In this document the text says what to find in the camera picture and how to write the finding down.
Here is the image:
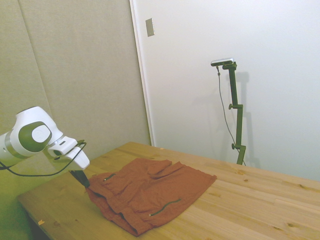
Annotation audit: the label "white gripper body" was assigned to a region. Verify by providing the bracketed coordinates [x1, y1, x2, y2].
[48, 144, 91, 172]

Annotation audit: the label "silver exterior camera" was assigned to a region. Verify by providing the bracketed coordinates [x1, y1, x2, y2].
[210, 57, 235, 67]

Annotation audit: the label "metal wall plate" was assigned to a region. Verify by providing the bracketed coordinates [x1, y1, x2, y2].
[145, 17, 155, 38]

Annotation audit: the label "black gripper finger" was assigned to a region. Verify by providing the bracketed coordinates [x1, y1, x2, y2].
[69, 170, 89, 189]
[76, 169, 90, 186]

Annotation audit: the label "black jointed camera stand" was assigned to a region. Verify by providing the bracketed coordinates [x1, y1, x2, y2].
[222, 61, 247, 166]

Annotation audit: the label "white door trim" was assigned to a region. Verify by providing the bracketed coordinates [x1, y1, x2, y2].
[129, 0, 156, 147]

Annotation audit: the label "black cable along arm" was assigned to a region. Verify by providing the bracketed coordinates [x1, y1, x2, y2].
[0, 139, 88, 177]

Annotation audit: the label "rust red shorts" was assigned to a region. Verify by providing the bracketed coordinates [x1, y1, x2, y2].
[85, 157, 217, 238]

